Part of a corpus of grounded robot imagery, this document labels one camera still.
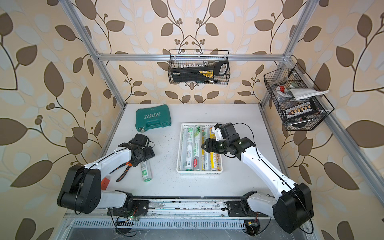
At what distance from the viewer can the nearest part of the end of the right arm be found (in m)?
0.56

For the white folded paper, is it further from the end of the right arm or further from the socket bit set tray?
the end of the right arm

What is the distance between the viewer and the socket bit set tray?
65 cm

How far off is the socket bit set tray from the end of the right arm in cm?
29
